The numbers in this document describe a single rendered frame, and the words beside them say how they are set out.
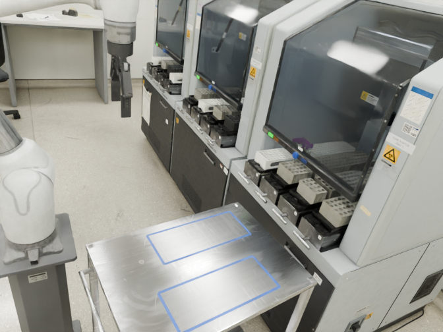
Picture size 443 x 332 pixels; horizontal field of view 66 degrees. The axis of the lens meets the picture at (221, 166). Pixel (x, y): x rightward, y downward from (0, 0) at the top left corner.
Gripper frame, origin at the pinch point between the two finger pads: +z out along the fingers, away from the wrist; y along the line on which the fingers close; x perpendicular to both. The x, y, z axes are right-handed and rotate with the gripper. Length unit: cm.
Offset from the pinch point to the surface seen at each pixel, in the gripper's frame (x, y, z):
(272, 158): 74, -7, 34
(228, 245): 28, 35, 38
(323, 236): 67, 41, 40
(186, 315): 5, 55, 38
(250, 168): 66, -12, 41
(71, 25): 18, -290, 31
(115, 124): 49, -238, 120
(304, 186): 74, 18, 33
